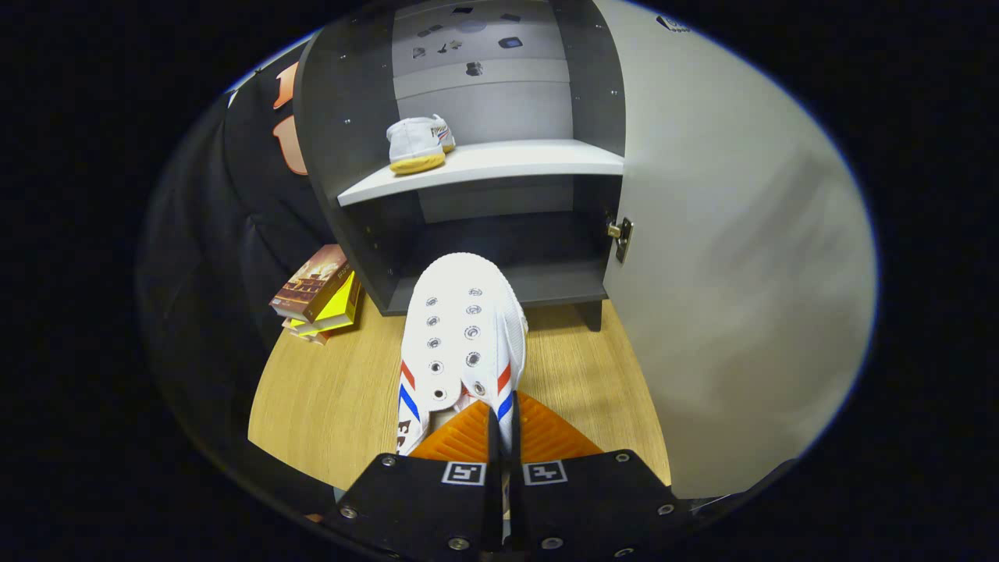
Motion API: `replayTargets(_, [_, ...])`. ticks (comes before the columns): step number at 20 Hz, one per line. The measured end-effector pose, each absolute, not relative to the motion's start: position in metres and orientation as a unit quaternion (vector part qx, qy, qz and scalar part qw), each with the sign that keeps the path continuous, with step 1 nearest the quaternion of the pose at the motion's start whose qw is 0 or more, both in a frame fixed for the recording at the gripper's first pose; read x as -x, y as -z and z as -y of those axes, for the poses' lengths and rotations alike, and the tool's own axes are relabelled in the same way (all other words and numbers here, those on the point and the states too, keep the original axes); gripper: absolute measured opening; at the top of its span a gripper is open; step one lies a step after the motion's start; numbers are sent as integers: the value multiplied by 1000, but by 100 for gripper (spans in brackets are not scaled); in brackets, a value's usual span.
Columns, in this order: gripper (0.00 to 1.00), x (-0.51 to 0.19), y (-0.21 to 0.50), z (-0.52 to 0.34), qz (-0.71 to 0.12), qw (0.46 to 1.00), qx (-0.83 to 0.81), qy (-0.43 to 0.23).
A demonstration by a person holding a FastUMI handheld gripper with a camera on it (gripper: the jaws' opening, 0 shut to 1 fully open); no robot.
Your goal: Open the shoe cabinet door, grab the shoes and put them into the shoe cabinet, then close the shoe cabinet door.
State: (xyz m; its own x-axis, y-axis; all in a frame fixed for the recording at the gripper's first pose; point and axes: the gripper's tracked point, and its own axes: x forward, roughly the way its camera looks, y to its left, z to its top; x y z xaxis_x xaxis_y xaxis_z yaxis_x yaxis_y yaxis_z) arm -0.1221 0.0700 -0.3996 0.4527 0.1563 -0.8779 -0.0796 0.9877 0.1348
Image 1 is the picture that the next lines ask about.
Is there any beige shoe cabinet door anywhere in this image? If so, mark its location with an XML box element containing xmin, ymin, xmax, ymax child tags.
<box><xmin>593</xmin><ymin>0</ymin><xmax>879</xmax><ymax>500</ymax></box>

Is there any yellow book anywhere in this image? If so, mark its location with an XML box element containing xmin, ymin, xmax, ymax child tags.
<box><xmin>289</xmin><ymin>271</ymin><xmax>362</xmax><ymax>336</ymax></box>

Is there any brown book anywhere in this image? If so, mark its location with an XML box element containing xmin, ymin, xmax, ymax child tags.
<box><xmin>269</xmin><ymin>244</ymin><xmax>350</xmax><ymax>322</ymax></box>

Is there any white striped shoe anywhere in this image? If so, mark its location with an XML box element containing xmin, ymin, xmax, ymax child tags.
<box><xmin>386</xmin><ymin>114</ymin><xmax>457</xmax><ymax>175</ymax></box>
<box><xmin>396</xmin><ymin>252</ymin><xmax>528</xmax><ymax>457</ymax></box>

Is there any grey shoe cabinet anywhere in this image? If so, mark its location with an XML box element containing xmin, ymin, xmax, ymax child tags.
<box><xmin>293</xmin><ymin>0</ymin><xmax>629</xmax><ymax>333</ymax></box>

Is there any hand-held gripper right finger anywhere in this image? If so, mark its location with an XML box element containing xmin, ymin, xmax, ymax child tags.
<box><xmin>511</xmin><ymin>390</ymin><xmax>691</xmax><ymax>559</ymax></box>

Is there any brass door hinge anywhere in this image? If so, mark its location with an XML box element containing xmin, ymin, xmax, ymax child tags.
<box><xmin>607</xmin><ymin>217</ymin><xmax>634</xmax><ymax>264</ymax></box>

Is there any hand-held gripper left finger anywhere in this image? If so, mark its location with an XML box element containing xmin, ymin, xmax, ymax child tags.
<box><xmin>320</xmin><ymin>402</ymin><xmax>504</xmax><ymax>559</ymax></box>

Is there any white cabinet shelf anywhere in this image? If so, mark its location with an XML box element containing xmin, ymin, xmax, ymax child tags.
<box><xmin>337</xmin><ymin>139</ymin><xmax>625</xmax><ymax>208</ymax></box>

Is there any black backdrop cloth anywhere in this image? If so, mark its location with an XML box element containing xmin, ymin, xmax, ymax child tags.
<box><xmin>137</xmin><ymin>47</ymin><xmax>344</xmax><ymax>469</ymax></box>

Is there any thin orange book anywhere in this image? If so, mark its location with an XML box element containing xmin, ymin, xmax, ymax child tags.
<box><xmin>283</xmin><ymin>316</ymin><xmax>332</xmax><ymax>346</ymax></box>

